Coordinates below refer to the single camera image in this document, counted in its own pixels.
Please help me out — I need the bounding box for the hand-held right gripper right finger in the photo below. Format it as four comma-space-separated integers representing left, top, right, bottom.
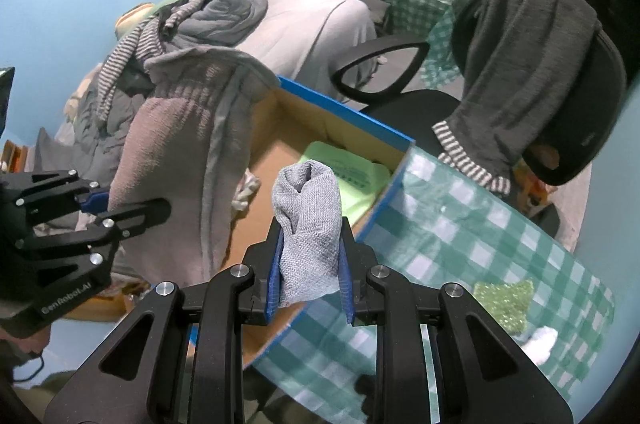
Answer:
337, 216, 573, 424

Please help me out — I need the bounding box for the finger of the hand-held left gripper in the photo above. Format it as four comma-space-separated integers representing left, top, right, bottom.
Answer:
0, 170, 112, 217
15, 198, 172, 272

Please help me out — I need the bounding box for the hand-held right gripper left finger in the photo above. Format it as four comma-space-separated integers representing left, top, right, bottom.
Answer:
42, 216, 286, 424

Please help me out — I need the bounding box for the grey sock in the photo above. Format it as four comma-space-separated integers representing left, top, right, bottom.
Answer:
271, 160, 346, 309

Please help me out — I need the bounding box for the taupe fleece garment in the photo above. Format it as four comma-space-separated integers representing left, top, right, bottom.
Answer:
107, 45, 278, 287

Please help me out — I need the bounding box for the beige patterned sock bundle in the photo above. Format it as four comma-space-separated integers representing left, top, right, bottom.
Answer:
231, 169, 261, 212

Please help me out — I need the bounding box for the lime green cloth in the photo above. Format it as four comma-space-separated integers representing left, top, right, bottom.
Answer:
300, 140, 392, 227

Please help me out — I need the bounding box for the blue cardboard box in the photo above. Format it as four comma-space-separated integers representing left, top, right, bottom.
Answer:
220, 75, 416, 370

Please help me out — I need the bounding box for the green sparkly knit cloth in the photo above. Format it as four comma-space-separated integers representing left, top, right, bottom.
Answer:
472, 280, 533, 332

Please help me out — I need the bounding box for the white sock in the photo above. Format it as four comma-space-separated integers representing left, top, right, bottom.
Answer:
520, 325, 560, 367

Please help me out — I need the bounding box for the grey striped garment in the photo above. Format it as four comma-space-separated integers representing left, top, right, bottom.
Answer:
97, 0, 208, 122

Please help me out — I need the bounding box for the pale green pillow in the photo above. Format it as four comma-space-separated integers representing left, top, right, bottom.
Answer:
114, 0, 191, 40

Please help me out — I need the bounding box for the orange snack bag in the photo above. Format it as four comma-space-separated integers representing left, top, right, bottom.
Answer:
515, 156, 558, 210

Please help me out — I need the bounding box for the white radiator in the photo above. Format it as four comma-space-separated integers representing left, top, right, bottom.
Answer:
550, 164, 593, 255

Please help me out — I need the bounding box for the white bed cover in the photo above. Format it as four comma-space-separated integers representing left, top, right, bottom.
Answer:
235, 0, 378, 102

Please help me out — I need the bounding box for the dark grey sweater on chair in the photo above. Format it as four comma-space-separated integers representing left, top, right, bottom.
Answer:
432, 0, 603, 197

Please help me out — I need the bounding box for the black office chair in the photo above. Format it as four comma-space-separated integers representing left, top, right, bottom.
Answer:
331, 11, 628, 235

